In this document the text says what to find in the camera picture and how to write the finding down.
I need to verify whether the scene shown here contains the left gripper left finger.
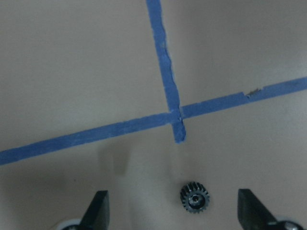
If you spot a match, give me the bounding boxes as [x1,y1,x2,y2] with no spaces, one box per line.
[78,190,110,230]

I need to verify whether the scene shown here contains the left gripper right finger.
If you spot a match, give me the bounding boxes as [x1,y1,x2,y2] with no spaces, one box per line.
[237,189,279,230]

